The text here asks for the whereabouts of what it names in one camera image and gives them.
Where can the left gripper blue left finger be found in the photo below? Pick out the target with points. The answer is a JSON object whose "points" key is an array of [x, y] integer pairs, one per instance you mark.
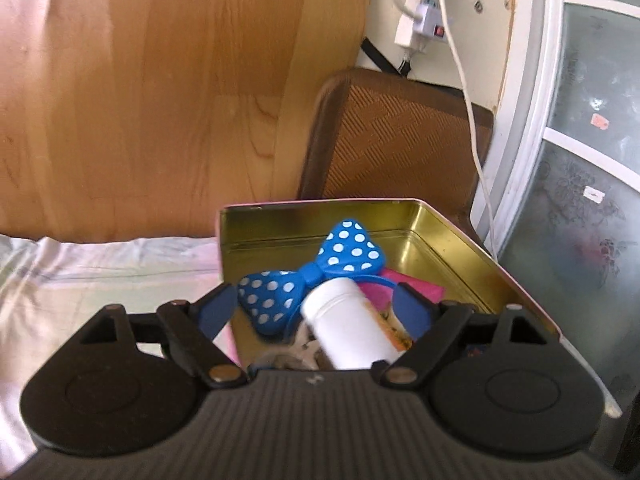
{"points": [[190, 329]]}

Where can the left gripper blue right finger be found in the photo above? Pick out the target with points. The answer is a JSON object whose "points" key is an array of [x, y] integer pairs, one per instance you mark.
{"points": [[433, 330]]}

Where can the white pill bottle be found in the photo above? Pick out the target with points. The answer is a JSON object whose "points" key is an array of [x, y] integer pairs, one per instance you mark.
{"points": [[351, 333]]}

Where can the blue polka dot bow headband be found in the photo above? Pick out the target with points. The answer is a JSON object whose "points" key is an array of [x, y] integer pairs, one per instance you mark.
{"points": [[272, 298]]}

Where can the pink macaron biscuit tin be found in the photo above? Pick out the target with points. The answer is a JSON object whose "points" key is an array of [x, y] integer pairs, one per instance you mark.
{"points": [[416, 240]]}

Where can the pastel checked bed sheet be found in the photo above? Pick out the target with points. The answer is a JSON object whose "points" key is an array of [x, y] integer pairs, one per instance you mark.
{"points": [[49, 289]]}

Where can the glass panel door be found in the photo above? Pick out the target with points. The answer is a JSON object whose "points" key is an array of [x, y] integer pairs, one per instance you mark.
{"points": [[564, 176]]}

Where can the brown woven chair back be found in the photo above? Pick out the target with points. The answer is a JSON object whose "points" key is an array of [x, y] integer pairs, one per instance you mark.
{"points": [[383, 136]]}

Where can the white power strip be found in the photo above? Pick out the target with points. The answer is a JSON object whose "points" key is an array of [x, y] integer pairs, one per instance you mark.
{"points": [[420, 22]]}

